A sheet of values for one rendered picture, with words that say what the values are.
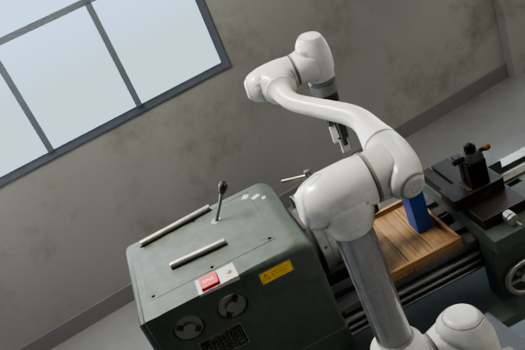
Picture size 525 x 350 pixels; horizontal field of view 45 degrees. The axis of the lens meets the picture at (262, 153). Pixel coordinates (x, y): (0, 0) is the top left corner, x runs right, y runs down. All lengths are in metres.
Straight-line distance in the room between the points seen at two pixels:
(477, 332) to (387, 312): 0.27
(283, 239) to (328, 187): 0.56
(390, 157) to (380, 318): 0.45
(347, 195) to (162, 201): 2.71
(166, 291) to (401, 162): 0.91
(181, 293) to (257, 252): 0.27
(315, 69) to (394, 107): 2.75
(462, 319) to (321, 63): 0.85
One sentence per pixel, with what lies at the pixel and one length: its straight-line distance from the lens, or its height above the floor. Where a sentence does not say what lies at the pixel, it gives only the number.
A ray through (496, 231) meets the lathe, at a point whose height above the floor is 0.93.
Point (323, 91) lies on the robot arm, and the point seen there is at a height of 1.60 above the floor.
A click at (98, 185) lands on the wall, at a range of 4.00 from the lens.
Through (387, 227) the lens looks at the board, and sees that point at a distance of 2.55.
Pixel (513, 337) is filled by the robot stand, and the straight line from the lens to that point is 2.25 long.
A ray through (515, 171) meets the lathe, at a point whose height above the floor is 0.86.
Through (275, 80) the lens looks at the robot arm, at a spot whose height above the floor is 1.72.
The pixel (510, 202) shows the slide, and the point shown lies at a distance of 2.40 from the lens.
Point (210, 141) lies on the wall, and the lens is 4.09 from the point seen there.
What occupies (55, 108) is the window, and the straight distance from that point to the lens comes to 3.79.
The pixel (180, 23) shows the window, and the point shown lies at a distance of 3.84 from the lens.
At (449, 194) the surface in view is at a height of 1.02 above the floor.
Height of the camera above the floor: 2.44
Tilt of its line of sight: 27 degrees down
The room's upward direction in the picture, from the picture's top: 23 degrees counter-clockwise
